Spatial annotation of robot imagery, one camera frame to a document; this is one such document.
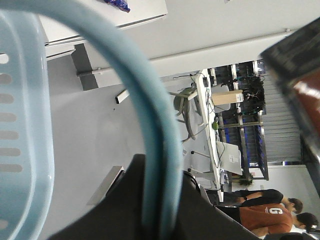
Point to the person in black shirt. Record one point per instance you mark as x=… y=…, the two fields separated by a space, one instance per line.
x=249 y=198

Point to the blue chocolate cookie box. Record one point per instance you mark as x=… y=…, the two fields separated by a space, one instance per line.
x=294 y=63

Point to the white desk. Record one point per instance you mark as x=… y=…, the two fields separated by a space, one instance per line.
x=203 y=87

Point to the person in orange shirt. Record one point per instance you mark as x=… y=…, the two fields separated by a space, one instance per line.
x=274 y=218

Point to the cardboard box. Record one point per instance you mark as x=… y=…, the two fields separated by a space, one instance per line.
x=228 y=97

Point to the white supermarket shelf unit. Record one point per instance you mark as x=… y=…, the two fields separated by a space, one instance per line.
x=60 y=40

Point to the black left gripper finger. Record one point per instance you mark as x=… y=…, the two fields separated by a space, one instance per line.
x=118 y=215

